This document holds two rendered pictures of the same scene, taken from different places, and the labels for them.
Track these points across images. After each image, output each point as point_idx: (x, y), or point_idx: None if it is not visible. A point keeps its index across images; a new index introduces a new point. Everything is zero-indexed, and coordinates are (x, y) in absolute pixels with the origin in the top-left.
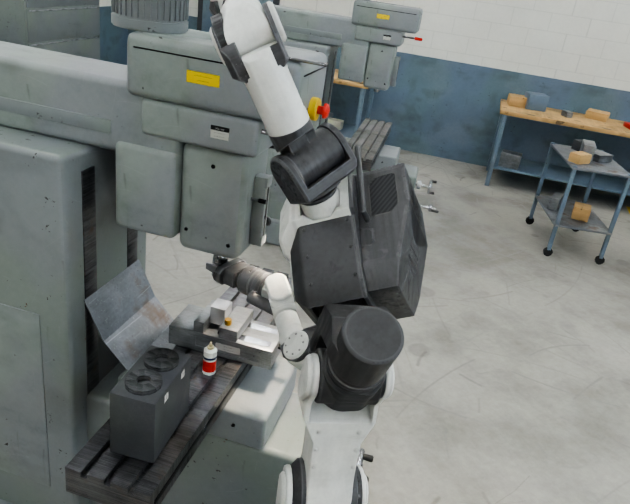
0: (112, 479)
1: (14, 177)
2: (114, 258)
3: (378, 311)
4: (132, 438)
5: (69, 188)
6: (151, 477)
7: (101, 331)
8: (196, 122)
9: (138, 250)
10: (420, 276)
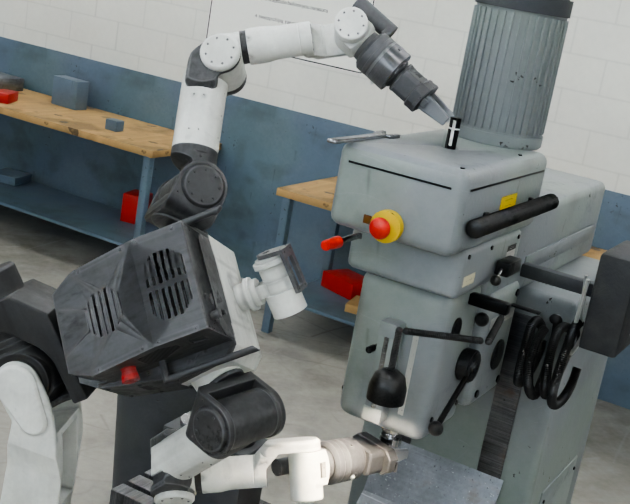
0: (142, 476)
1: None
2: (453, 434)
3: (2, 266)
4: None
5: None
6: (135, 493)
7: (371, 479)
8: None
9: (508, 468)
10: (110, 355)
